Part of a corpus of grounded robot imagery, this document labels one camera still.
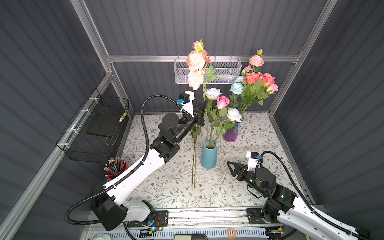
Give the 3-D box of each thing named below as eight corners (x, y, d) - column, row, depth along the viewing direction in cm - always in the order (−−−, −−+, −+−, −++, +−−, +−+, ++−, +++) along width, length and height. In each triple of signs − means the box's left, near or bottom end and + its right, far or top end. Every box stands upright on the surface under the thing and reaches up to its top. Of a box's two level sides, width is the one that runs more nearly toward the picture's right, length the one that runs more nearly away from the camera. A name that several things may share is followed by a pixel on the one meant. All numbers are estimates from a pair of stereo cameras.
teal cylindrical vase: (201, 169, 92) (202, 151, 76) (201, 157, 97) (202, 139, 81) (214, 169, 92) (218, 151, 76) (213, 157, 97) (216, 139, 81)
